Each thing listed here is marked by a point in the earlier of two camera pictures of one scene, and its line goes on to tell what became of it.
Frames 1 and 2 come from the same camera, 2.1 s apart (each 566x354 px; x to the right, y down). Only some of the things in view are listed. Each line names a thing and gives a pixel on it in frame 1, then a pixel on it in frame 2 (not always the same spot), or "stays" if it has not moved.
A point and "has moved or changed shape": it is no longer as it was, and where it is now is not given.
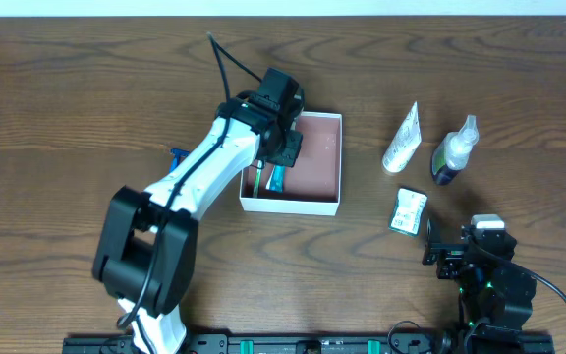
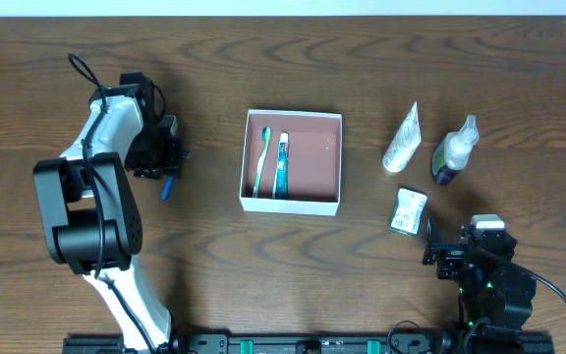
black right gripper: [442, 252] stays
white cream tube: [405, 144] stays
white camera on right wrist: [487, 221] stays
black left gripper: [288, 148] -> [152, 164]
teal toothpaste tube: [276, 181] has moved or changed shape
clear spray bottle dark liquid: [453, 150] stays
